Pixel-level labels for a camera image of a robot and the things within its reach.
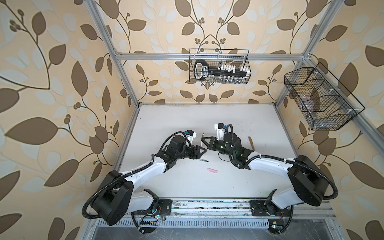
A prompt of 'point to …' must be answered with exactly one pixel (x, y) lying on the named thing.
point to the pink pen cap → (212, 170)
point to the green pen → (203, 160)
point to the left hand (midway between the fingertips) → (204, 149)
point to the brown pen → (251, 142)
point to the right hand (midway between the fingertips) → (201, 140)
